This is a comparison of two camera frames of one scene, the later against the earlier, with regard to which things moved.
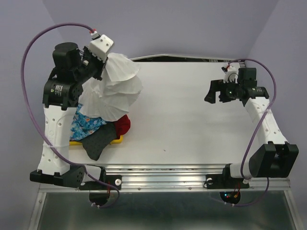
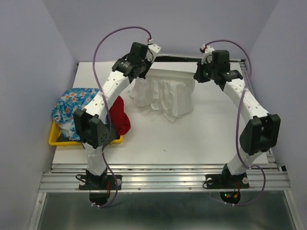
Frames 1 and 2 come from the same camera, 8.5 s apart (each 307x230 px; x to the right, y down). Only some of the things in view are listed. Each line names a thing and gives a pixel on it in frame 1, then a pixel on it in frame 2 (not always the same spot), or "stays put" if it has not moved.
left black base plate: [115, 180] stays put
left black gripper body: [91, 66] → [145, 64]
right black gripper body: [229, 91] → [206, 72]
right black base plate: [224, 181] stays put
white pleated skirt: [110, 97] → [164, 96]
